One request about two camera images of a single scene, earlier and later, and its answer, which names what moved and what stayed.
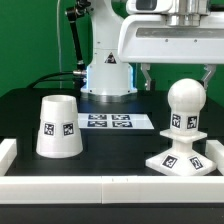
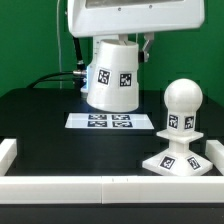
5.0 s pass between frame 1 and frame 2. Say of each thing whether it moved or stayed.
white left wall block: stayed
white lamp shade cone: moved
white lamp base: stayed
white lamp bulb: stayed
